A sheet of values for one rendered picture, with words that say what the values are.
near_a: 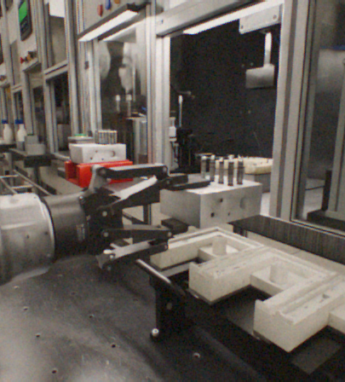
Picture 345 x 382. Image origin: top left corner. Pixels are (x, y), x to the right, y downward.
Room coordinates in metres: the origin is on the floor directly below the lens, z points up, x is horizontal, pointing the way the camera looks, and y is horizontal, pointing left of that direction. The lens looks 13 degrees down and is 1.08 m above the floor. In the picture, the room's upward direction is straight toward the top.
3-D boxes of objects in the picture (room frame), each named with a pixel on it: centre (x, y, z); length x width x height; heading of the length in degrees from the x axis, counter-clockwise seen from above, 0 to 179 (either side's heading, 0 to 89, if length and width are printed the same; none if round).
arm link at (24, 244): (0.31, 0.16, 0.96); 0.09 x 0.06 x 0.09; 36
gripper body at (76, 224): (0.35, 0.10, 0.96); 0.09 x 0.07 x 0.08; 126
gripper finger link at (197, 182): (0.44, -0.02, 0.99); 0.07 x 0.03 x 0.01; 126
